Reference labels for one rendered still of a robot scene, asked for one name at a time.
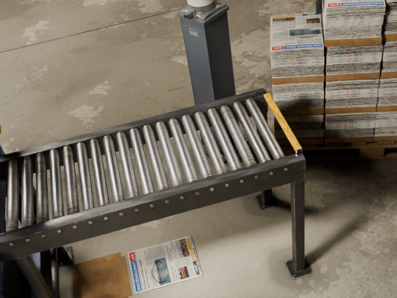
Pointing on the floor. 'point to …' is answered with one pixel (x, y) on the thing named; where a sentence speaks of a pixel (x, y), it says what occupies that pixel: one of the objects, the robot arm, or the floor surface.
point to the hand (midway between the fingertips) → (319, 7)
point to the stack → (331, 88)
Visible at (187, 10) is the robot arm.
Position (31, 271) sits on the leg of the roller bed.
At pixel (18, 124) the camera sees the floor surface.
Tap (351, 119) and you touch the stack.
